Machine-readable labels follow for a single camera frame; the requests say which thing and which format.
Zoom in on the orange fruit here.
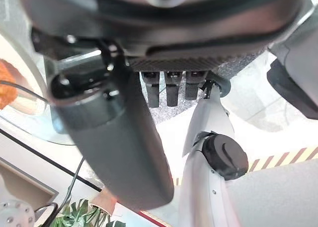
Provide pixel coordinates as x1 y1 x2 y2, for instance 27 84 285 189
0 59 21 110

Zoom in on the dark robot right foot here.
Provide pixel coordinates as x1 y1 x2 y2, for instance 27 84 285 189
201 72 232 98

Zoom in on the silver robot right leg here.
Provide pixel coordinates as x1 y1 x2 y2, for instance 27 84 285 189
176 84 249 227

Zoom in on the silver round robot cuff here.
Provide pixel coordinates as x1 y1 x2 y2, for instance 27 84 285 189
0 199 36 227

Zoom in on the dark robot left foot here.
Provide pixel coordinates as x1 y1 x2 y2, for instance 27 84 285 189
266 59 318 120

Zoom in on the beige wooden frame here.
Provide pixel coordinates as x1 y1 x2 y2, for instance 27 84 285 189
0 158 60 209

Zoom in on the silver robot left leg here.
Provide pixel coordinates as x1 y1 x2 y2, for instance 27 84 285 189
269 0 318 88

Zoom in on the dark robot foot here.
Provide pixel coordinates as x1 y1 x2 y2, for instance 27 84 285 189
201 72 232 98
266 59 318 120

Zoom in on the silver robot leg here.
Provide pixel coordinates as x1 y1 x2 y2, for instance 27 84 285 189
269 0 318 88
176 84 249 227

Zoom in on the green leafy plant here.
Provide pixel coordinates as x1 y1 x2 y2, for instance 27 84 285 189
47 198 126 227

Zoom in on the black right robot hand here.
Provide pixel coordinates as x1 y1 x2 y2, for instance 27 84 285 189
17 0 307 211

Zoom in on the yellow striped floor tape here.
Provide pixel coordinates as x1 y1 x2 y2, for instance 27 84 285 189
248 147 318 173

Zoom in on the clear glass plate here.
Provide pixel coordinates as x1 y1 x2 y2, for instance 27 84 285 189
0 80 77 146

